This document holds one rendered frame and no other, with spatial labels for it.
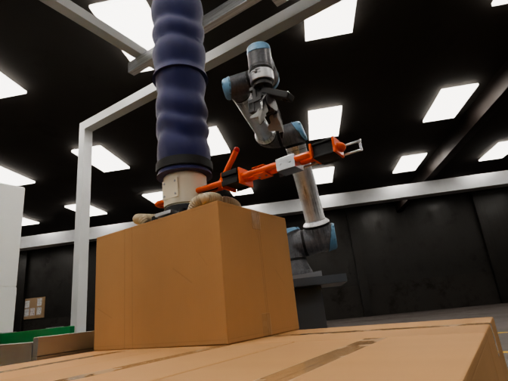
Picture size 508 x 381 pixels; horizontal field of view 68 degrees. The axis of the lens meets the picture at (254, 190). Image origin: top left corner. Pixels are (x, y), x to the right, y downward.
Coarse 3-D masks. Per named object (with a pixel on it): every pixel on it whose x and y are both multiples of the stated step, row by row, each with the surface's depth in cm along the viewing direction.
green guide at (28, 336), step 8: (48, 328) 217; (56, 328) 212; (64, 328) 208; (72, 328) 206; (0, 336) 243; (8, 336) 238; (16, 336) 233; (24, 336) 228; (32, 336) 224; (0, 344) 242
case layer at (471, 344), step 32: (448, 320) 106; (480, 320) 95; (96, 352) 122; (128, 352) 108; (160, 352) 97; (192, 352) 88; (224, 352) 81; (256, 352) 75; (288, 352) 69; (320, 352) 65; (352, 352) 61; (384, 352) 57; (416, 352) 54; (448, 352) 51; (480, 352) 53
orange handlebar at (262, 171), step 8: (336, 144) 113; (344, 144) 114; (296, 160) 120; (304, 160) 123; (312, 160) 121; (256, 168) 129; (264, 168) 126; (272, 168) 125; (248, 176) 130; (256, 176) 129; (264, 176) 130; (208, 184) 139; (216, 184) 136; (200, 192) 141; (160, 200) 151
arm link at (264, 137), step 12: (228, 84) 153; (240, 84) 152; (228, 96) 155; (240, 96) 157; (240, 108) 167; (252, 120) 178; (264, 132) 192; (276, 132) 203; (264, 144) 201; (276, 144) 204
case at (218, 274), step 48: (144, 240) 127; (192, 240) 114; (240, 240) 116; (96, 288) 137; (144, 288) 122; (192, 288) 110; (240, 288) 110; (288, 288) 132; (96, 336) 131; (144, 336) 118; (192, 336) 107; (240, 336) 104
